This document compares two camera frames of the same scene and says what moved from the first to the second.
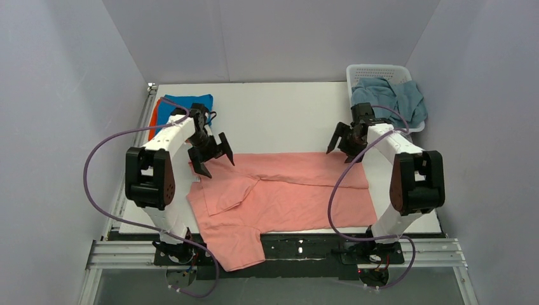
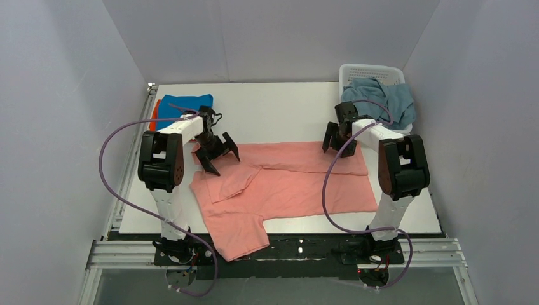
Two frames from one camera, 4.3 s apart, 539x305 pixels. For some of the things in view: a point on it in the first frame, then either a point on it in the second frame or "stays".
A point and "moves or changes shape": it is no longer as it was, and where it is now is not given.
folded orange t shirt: x=153 y=120 stays
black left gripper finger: x=199 y=166 -> x=207 y=164
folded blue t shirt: x=165 y=108 stays
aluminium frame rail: x=105 y=251 stays
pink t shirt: x=275 y=191 moves or changes shape
